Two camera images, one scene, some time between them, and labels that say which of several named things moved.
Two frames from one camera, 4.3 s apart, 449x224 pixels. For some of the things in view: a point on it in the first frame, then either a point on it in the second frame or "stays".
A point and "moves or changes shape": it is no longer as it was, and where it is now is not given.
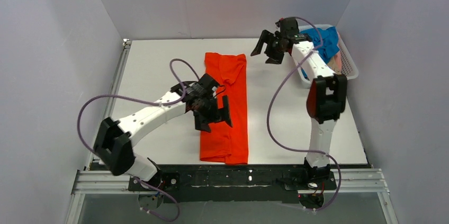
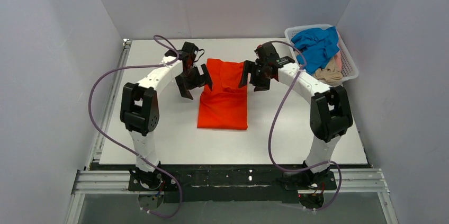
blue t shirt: [330, 46] stays
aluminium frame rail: [366, 181] stays
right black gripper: [273, 46] -> [257, 74]
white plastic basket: [348, 68] stays
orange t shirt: [225, 143] moves or changes shape
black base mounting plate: [234, 184] stays
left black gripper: [213, 114] -> [191, 79]
